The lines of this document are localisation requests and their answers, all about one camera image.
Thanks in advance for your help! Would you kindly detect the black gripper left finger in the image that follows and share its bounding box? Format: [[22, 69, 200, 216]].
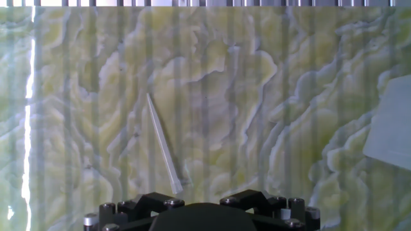
[[83, 191, 186, 231]]

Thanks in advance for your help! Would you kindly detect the large clear pipette tip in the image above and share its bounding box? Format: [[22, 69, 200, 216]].
[[146, 92, 184, 195]]

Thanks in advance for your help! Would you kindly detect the green marble pattern mat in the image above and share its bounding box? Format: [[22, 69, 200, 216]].
[[0, 5, 411, 231]]

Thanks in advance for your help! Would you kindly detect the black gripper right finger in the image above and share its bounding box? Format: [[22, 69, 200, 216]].
[[220, 189, 322, 231]]

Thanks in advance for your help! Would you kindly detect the green pipette tip holder box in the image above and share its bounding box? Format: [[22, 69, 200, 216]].
[[362, 74, 411, 171]]

